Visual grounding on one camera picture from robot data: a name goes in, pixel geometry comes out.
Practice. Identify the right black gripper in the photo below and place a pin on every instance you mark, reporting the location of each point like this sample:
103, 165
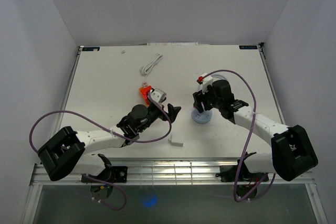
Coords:
199, 97

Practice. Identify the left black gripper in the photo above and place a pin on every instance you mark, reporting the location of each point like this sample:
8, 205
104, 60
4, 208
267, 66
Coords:
172, 111

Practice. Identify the light blue round socket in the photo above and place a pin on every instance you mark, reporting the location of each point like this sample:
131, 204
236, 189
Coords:
201, 118

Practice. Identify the white charger adapter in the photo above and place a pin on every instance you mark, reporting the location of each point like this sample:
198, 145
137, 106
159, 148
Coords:
176, 139

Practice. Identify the red cube socket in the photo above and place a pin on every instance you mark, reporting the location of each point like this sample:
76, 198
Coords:
144, 93

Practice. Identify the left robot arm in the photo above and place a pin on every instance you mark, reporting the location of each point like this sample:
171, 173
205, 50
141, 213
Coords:
70, 151

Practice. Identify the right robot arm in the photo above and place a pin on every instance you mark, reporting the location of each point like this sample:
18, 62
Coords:
291, 154

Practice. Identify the black corner label left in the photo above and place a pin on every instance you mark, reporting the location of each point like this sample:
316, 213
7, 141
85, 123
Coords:
90, 49

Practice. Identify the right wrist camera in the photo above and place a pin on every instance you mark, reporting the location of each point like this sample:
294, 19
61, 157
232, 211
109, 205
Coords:
204, 81

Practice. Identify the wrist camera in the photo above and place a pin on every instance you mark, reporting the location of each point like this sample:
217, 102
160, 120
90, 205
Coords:
204, 81
157, 95

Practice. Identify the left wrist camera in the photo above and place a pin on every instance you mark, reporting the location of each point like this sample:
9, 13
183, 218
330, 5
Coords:
157, 95

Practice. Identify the aluminium front rail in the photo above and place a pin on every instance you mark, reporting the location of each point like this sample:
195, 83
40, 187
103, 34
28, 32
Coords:
164, 173

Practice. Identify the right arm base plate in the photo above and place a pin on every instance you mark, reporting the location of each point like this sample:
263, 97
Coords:
228, 174

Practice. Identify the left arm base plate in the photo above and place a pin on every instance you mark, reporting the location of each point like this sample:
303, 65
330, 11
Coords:
113, 174

